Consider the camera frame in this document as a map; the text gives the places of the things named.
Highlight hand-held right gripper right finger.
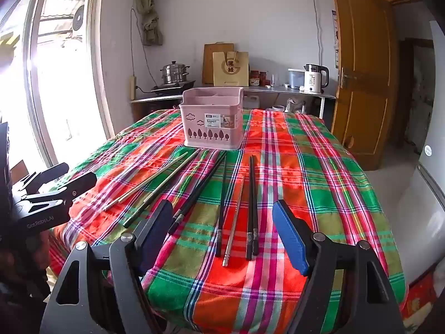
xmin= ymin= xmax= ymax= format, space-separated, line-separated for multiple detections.
xmin=272 ymin=200 xmax=406 ymax=334

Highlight thin wall cable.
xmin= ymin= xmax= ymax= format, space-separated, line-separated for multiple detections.
xmin=308 ymin=0 xmax=323 ymax=67
xmin=131 ymin=7 xmax=154 ymax=92

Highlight tan paper gift bag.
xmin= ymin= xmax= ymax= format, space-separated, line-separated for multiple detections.
xmin=213 ymin=51 xmax=249 ymax=87

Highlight outdoor fan unit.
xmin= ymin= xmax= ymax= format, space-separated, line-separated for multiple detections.
xmin=71 ymin=5 xmax=86 ymax=39

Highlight wall poster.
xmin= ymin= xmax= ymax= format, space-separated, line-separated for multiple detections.
xmin=332 ymin=10 xmax=340 ymax=69

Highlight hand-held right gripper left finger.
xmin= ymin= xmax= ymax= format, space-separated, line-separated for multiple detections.
xmin=40 ymin=200 xmax=174 ymax=334

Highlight pink plastic utensil basket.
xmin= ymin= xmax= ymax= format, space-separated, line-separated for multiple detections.
xmin=179 ymin=88 xmax=244 ymax=149

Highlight tied beige curtain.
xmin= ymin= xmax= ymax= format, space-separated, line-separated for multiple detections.
xmin=135 ymin=0 xmax=164 ymax=46

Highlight steel steamer pot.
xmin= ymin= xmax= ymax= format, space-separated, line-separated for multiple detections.
xmin=160 ymin=61 xmax=191 ymax=85

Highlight black induction cooker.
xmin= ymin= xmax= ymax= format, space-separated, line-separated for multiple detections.
xmin=150 ymin=80 xmax=196 ymax=94

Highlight window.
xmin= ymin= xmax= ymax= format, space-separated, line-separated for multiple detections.
xmin=0 ymin=0 xmax=115 ymax=181

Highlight wooden cutting board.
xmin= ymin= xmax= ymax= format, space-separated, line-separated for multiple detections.
xmin=202 ymin=43 xmax=235 ymax=85

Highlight plaid tablecloth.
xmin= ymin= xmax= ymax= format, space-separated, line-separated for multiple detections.
xmin=49 ymin=109 xmax=408 ymax=334

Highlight wooden door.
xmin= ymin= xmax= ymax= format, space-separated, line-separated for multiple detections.
xmin=328 ymin=0 xmax=399 ymax=171

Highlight grey plastic container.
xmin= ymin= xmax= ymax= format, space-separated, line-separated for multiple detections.
xmin=287 ymin=68 xmax=306 ymax=90

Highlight steel shelf table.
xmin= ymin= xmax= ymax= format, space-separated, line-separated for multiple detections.
xmin=195 ymin=83 xmax=337 ymax=119

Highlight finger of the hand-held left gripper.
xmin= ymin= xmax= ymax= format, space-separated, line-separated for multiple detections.
xmin=12 ymin=162 xmax=70 ymax=195
xmin=21 ymin=172 xmax=98 ymax=210

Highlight metal cooker stand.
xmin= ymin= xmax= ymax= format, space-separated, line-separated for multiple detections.
xmin=130 ymin=89 xmax=185 ymax=122

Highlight person's left hand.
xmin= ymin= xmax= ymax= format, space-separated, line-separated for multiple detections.
xmin=26 ymin=230 xmax=51 ymax=275

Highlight crumpled plastic bags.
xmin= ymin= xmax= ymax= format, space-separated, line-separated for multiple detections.
xmin=286 ymin=98 xmax=306 ymax=114

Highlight white electric kettle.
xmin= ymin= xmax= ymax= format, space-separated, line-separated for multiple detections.
xmin=303 ymin=64 xmax=329 ymax=94

